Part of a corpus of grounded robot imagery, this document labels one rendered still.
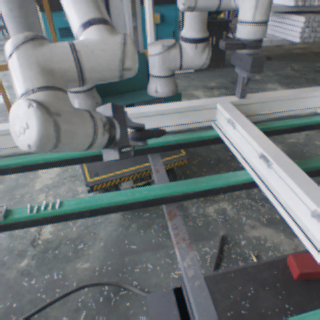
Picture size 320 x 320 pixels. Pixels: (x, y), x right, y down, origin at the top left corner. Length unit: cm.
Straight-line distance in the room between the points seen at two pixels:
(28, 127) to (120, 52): 22
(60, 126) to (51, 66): 11
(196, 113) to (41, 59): 52
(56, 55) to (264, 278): 75
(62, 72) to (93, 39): 9
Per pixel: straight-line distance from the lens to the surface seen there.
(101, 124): 50
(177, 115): 82
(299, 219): 57
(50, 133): 42
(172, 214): 59
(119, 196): 59
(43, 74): 48
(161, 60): 141
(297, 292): 83
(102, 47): 51
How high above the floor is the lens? 128
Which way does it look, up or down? 37 degrees down
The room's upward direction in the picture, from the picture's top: 2 degrees counter-clockwise
